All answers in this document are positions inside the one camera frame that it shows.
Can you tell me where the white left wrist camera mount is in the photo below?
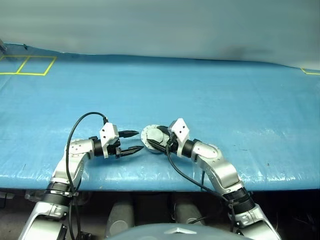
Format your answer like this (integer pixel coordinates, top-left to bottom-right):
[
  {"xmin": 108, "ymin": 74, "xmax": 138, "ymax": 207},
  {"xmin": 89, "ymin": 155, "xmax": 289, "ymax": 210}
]
[{"xmin": 99, "ymin": 122, "xmax": 120, "ymax": 159}]

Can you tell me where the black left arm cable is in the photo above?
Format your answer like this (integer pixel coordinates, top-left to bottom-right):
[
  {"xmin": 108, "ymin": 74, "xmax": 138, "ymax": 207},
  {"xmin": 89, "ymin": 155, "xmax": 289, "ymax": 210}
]
[{"xmin": 64, "ymin": 112, "xmax": 110, "ymax": 240}]

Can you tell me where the blue-grey rounded robot chest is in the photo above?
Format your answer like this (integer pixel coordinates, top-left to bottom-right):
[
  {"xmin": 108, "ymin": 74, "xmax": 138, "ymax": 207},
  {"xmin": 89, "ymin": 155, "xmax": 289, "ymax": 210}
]
[{"xmin": 104, "ymin": 223, "xmax": 214, "ymax": 240}]

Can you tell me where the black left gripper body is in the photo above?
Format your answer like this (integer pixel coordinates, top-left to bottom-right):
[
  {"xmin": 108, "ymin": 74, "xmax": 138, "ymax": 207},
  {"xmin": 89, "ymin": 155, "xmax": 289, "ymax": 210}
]
[{"xmin": 107, "ymin": 136, "xmax": 123, "ymax": 159}]

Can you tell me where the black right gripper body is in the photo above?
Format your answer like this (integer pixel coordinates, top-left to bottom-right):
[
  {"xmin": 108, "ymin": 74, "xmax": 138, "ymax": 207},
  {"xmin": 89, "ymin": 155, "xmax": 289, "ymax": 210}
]
[{"xmin": 164, "ymin": 133, "xmax": 179, "ymax": 154}]

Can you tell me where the silver motor lid circuit board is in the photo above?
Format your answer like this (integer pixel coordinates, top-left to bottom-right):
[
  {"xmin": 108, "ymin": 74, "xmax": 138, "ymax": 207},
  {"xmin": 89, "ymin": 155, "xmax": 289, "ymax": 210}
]
[{"xmin": 140, "ymin": 124, "xmax": 173, "ymax": 152}]

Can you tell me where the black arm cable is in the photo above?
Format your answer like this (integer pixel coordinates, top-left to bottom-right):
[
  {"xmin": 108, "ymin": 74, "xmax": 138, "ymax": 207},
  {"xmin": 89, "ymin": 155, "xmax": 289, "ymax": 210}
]
[
  {"xmin": 64, "ymin": 112, "xmax": 110, "ymax": 240},
  {"xmin": 165, "ymin": 146, "xmax": 237, "ymax": 235}
]

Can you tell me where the blue table cover sheet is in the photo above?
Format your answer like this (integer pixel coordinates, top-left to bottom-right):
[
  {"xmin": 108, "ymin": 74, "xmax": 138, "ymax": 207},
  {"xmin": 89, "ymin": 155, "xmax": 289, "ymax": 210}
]
[{"xmin": 0, "ymin": 42, "xmax": 320, "ymax": 193}]

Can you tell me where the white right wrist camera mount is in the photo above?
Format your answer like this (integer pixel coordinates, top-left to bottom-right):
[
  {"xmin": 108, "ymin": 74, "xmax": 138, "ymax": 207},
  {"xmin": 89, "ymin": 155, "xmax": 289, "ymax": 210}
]
[{"xmin": 168, "ymin": 117, "xmax": 192, "ymax": 157}]

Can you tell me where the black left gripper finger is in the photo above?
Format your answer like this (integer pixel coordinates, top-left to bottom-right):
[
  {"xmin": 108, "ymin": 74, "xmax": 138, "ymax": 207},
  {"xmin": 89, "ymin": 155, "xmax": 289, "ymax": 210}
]
[
  {"xmin": 117, "ymin": 129, "xmax": 140, "ymax": 139},
  {"xmin": 120, "ymin": 146, "xmax": 144, "ymax": 157}
]

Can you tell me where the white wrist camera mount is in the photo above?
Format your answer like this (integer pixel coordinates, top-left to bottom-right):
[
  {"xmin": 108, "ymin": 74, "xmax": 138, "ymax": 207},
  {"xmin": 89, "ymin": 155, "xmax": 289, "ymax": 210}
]
[
  {"xmin": 168, "ymin": 117, "xmax": 192, "ymax": 157},
  {"xmin": 99, "ymin": 122, "xmax": 120, "ymax": 159}
]

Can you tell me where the grey rounded cylinder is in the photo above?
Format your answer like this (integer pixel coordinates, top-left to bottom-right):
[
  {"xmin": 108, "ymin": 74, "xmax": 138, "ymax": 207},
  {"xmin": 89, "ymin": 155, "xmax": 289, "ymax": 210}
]
[
  {"xmin": 106, "ymin": 199, "xmax": 136, "ymax": 239},
  {"xmin": 174, "ymin": 199, "xmax": 207, "ymax": 226}
]

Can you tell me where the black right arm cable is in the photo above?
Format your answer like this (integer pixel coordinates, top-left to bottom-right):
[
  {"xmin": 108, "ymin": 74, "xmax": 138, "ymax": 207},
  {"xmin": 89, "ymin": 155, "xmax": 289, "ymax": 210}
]
[{"xmin": 165, "ymin": 146, "xmax": 237, "ymax": 235}]

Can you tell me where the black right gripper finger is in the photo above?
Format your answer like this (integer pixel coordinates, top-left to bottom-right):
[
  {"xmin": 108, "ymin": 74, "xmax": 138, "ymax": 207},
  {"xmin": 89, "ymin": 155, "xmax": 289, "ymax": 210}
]
[
  {"xmin": 156, "ymin": 125, "xmax": 174, "ymax": 138},
  {"xmin": 146, "ymin": 138, "xmax": 168, "ymax": 154}
]

